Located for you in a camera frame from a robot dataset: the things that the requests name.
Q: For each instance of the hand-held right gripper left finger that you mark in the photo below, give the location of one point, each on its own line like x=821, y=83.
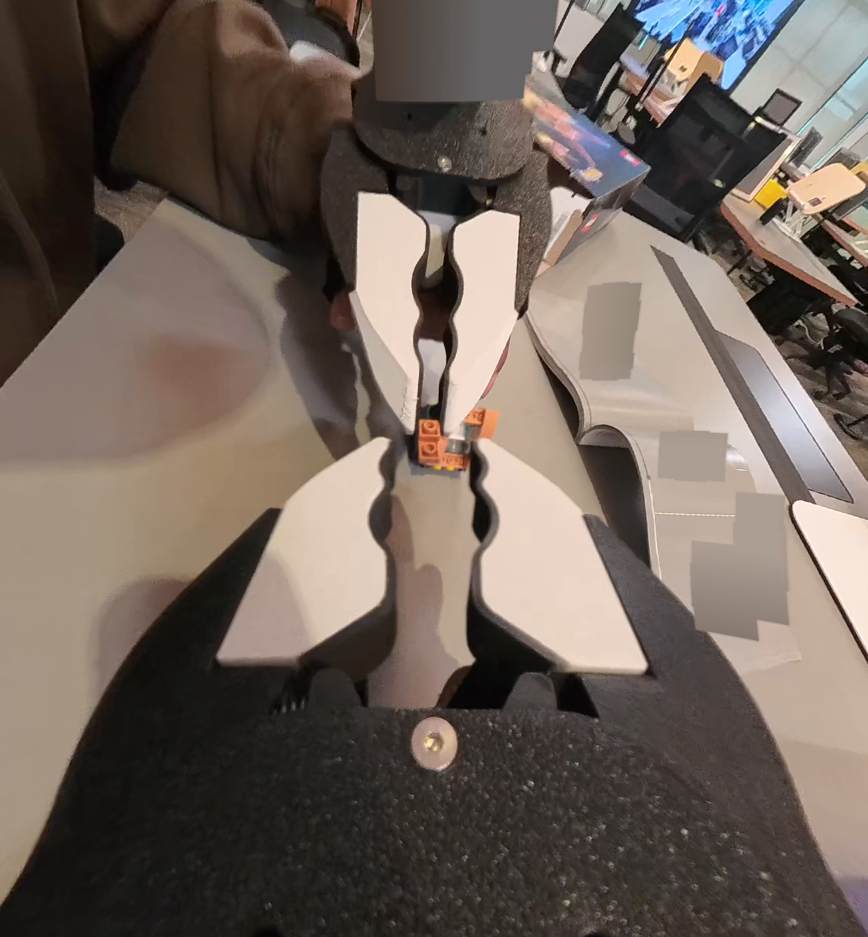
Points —
x=309, y=578

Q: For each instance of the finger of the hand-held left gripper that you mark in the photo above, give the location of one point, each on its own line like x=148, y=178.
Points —
x=489, y=293
x=386, y=293

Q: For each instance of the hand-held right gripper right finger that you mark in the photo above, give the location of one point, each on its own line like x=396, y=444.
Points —
x=558, y=585

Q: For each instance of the multicolour toy brick model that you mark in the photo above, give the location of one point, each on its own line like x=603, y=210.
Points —
x=430, y=446

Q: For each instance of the wooden background desk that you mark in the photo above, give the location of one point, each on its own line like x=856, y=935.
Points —
x=785, y=249

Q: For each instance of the dark printed toy box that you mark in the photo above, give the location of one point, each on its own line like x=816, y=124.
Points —
x=609, y=168

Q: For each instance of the grey instruction booklet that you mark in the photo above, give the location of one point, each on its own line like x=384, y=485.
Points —
x=624, y=410

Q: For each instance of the black mesh office chair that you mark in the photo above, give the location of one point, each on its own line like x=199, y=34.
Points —
x=712, y=161

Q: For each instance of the yellow box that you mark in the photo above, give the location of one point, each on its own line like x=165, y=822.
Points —
x=767, y=192

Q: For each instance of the beige plywood stand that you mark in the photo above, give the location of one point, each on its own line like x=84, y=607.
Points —
x=825, y=187

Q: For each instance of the wall screen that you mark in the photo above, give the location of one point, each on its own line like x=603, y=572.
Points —
x=734, y=29

